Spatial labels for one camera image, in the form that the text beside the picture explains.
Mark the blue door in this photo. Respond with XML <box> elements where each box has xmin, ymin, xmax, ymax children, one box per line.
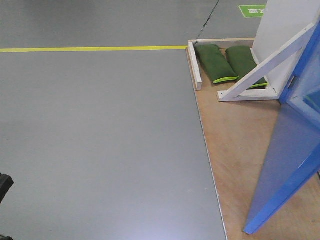
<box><xmin>243</xmin><ymin>26</ymin><xmax>320</xmax><ymax>235</ymax></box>

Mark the wooden door base platform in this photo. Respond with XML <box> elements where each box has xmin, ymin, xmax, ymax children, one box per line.
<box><xmin>186</xmin><ymin>37</ymin><xmax>320</xmax><ymax>240</ymax></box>

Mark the green sandbag left of pair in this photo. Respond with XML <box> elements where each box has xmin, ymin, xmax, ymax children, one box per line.
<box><xmin>195</xmin><ymin>44</ymin><xmax>239</xmax><ymax>84</ymax></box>

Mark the green sandbag of pair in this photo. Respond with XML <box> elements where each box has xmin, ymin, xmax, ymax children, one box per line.
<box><xmin>225</xmin><ymin>45</ymin><xmax>257</xmax><ymax>82</ymax></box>
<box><xmin>195</xmin><ymin>44</ymin><xmax>239</xmax><ymax>84</ymax></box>

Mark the green sandbag right of pair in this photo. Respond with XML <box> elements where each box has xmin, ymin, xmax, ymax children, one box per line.
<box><xmin>225</xmin><ymin>45</ymin><xmax>257</xmax><ymax>82</ymax></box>

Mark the white triangular support brace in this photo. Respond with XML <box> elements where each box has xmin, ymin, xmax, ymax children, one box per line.
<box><xmin>217</xmin><ymin>23</ymin><xmax>316</xmax><ymax>102</ymax></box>

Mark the green floor sign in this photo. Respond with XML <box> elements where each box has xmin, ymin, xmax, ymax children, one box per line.
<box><xmin>238</xmin><ymin>5</ymin><xmax>266</xmax><ymax>18</ymax></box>

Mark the black robot part left edge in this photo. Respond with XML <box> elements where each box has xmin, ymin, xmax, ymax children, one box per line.
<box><xmin>0</xmin><ymin>173</ymin><xmax>15</xmax><ymax>203</ymax></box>

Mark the dark guy rope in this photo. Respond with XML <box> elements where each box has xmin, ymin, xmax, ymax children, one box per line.
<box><xmin>196</xmin><ymin>0</ymin><xmax>221</xmax><ymax>42</ymax></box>

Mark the white door wall panel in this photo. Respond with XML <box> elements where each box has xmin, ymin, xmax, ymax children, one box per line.
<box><xmin>253</xmin><ymin>0</ymin><xmax>320</xmax><ymax>95</ymax></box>

